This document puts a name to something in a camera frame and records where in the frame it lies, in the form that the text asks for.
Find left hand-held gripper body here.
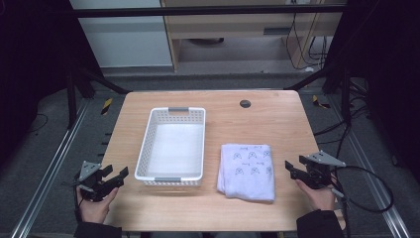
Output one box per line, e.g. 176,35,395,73
74,160,114,203

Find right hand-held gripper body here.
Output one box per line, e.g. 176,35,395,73
304,150,347,190

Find white printed towel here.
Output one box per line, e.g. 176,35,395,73
216,142,276,203

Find white plastic basket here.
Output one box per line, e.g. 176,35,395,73
134,106,207,187

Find person's right hand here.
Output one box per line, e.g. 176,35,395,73
294,178,338,212

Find person's left hand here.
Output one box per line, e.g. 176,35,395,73
75,185,120,225

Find black yellow striped tape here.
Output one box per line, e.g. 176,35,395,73
311,94,332,110
100,97,114,116

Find black metal stand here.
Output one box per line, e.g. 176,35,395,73
284,61,354,127
64,63,132,131

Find dark curtain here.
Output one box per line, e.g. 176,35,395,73
0,0,102,170
325,0,420,184

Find white cabinet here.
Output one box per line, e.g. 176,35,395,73
68,0,174,69

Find light wooden desk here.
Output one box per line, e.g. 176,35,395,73
159,0,349,72

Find black floor cable bundle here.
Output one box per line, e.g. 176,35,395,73
312,78,375,160

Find metal floor rail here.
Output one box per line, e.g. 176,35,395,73
330,94,412,238
9,98,91,238

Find thin black floor cable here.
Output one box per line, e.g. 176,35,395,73
27,112,50,135

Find black looped gripper cable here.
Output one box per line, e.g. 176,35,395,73
331,165,395,238

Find black hanging desk cables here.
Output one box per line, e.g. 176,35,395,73
284,12,329,71

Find black horizontal frame bar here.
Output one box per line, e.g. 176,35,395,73
69,4,349,19

